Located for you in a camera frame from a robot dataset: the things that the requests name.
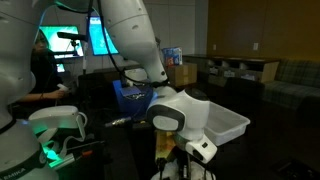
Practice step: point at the blue white carton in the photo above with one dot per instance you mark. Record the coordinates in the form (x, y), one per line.
(171, 56)

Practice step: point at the small lit screen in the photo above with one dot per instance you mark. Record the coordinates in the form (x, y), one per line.
(60, 68)

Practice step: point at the tan wrist camera mount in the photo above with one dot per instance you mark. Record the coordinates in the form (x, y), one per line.
(165, 145)

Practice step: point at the white VR controller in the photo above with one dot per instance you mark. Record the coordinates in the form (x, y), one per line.
(62, 87)

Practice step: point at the brown cardboard box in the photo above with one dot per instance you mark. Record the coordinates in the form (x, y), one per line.
(181, 75)

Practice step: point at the blue storage bin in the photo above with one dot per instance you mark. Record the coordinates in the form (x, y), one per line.
(133, 106)

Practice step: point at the metal clamp bar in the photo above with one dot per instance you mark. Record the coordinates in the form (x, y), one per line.
(68, 162)

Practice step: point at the black floor box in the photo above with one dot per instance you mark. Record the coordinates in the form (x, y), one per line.
(293, 171)

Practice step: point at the wooden shelf counter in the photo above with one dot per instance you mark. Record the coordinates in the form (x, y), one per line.
(233, 60)

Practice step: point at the white box device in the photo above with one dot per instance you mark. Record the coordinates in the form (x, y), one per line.
(135, 74)

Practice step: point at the white wall outlet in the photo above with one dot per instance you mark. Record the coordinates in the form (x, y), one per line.
(255, 46)
(214, 47)

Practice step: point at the desk monitor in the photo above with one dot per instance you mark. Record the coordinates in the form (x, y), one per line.
(66, 48)

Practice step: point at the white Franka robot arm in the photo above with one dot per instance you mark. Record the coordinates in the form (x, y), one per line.
(130, 30)

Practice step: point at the person in dark clothes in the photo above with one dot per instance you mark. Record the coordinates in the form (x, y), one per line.
(43, 73)

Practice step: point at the grey laptop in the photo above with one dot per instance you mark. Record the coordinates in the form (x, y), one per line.
(130, 91)

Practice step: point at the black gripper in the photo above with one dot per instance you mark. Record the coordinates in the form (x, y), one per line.
(186, 161)

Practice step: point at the green plaid sofa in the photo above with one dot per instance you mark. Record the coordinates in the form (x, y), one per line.
(293, 83)

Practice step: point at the white VR headset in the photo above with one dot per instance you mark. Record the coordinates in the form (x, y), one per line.
(56, 116)

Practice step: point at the black camera on tripod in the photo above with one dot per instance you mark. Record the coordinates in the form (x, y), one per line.
(71, 36)

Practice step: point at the white plastic bin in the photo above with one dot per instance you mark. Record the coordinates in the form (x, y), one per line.
(226, 123)

